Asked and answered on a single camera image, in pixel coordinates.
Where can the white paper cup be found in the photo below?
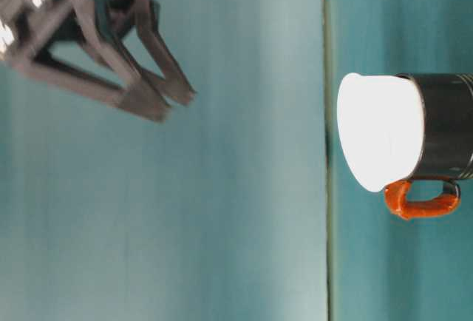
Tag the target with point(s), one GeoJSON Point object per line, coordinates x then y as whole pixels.
{"type": "Point", "coordinates": [377, 132]}

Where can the blue-green backdrop sheet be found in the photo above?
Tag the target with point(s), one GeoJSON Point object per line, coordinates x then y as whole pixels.
{"type": "Point", "coordinates": [148, 243]}

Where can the blue-green table cloth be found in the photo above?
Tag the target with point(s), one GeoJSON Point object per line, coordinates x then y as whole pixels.
{"type": "Point", "coordinates": [369, 262]}

